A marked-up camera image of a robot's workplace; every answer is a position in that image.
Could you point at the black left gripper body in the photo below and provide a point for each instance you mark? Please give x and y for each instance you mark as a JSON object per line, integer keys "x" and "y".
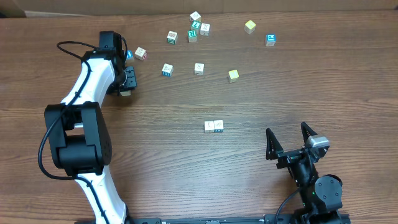
{"x": 120, "y": 84}

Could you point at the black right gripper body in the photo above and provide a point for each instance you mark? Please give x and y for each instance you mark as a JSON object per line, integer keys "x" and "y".
{"x": 288, "y": 158}

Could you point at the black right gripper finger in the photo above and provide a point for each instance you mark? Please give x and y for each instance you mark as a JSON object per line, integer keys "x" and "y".
{"x": 273, "y": 148}
{"x": 307, "y": 131}

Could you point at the green C wooden block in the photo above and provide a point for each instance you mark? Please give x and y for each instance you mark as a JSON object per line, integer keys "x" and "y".
{"x": 125, "y": 93}

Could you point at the blue side wooden block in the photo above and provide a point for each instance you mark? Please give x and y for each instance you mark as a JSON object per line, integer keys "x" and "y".
{"x": 218, "y": 126}

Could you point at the plain wooden picture block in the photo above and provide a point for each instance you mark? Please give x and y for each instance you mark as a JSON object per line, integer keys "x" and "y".
{"x": 209, "y": 126}

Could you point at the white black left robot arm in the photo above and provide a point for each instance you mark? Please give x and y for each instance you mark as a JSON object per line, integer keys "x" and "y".
{"x": 76, "y": 130}

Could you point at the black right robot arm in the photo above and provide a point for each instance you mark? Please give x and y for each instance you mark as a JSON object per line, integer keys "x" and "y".
{"x": 321, "y": 196}

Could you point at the blue top wooden block left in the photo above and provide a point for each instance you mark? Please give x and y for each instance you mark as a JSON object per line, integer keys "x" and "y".
{"x": 129, "y": 56}

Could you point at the red letter wooden block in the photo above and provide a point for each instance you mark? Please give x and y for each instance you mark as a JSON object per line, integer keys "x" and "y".
{"x": 140, "y": 53}

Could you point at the blue side picture block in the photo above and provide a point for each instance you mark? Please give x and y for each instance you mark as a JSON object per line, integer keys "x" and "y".
{"x": 167, "y": 70}

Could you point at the green B wooden block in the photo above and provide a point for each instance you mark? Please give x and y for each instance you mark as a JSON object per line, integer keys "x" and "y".
{"x": 172, "y": 37}

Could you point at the white picture wooden block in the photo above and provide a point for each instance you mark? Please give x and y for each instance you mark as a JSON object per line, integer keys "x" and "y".
{"x": 199, "y": 69}

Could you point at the green R wooden block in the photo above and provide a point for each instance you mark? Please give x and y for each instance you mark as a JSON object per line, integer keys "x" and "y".
{"x": 192, "y": 36}

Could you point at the yellow top wooden block near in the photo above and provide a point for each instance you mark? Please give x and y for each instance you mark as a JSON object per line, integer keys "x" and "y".
{"x": 233, "y": 76}

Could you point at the yellow wooden block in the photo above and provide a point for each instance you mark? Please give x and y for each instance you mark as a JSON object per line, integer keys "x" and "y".
{"x": 249, "y": 27}
{"x": 233, "y": 76}

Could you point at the green L wooden block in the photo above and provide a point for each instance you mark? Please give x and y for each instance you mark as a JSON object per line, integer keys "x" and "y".
{"x": 195, "y": 26}

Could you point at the white top block back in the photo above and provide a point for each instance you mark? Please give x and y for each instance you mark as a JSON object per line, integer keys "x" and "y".
{"x": 195, "y": 16}

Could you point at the white X wooden block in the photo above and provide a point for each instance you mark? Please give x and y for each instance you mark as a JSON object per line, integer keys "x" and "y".
{"x": 205, "y": 29}

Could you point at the blue top wooden block right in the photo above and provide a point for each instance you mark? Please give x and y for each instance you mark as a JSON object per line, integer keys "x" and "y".
{"x": 270, "y": 40}

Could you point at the yellow top wooden block far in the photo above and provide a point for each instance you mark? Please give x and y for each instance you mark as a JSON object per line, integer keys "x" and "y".
{"x": 249, "y": 27}

